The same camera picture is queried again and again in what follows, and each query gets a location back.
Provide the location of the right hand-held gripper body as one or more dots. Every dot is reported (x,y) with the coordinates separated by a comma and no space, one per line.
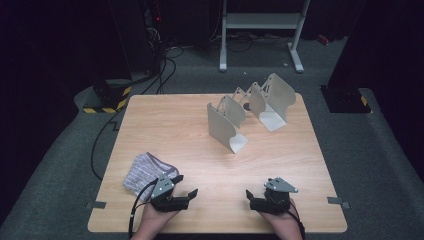
(280,186)

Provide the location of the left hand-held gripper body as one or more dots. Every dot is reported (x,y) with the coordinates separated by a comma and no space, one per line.
(161,188)

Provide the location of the striped grey cloth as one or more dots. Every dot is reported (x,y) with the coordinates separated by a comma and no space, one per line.
(141,173)

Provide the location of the expandable grey metal bookend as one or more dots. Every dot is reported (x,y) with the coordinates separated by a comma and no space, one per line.
(221,128)

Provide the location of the grey tape piece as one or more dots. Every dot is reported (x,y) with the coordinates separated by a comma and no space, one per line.
(336,201)
(96,205)

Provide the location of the black base with wide hazard stripes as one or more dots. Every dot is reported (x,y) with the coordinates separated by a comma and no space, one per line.
(110,96)

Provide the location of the black base with small hazard stripe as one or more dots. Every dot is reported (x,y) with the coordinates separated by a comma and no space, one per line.
(343,100)

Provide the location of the dark equipment rack with red light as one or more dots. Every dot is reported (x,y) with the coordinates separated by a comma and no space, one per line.
(153,33)

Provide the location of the small red floor object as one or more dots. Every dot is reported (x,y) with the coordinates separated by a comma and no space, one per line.
(322,39)

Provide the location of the white metal stand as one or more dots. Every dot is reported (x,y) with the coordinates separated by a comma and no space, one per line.
(261,20)

